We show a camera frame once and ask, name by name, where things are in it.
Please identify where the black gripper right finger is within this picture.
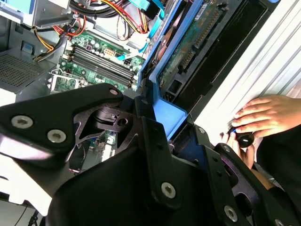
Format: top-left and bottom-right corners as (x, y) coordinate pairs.
(187, 117), (301, 226)

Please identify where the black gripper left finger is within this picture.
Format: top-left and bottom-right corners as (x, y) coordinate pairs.
(0, 79), (183, 210)

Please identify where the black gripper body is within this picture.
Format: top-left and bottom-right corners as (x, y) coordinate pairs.
(46, 146), (220, 226)

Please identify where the round black tool blue ring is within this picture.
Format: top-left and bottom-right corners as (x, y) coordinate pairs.
(229, 126), (256, 149)

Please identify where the hard disk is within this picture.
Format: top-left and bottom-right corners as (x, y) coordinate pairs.
(137, 0), (231, 142)

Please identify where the red orange power wire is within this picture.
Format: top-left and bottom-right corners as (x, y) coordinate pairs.
(90, 0), (151, 35)

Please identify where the person's left hand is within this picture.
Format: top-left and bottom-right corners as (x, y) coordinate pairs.
(220, 131), (256, 170)

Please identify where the person's right hand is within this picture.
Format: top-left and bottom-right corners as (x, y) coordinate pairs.
(231, 95), (301, 139)

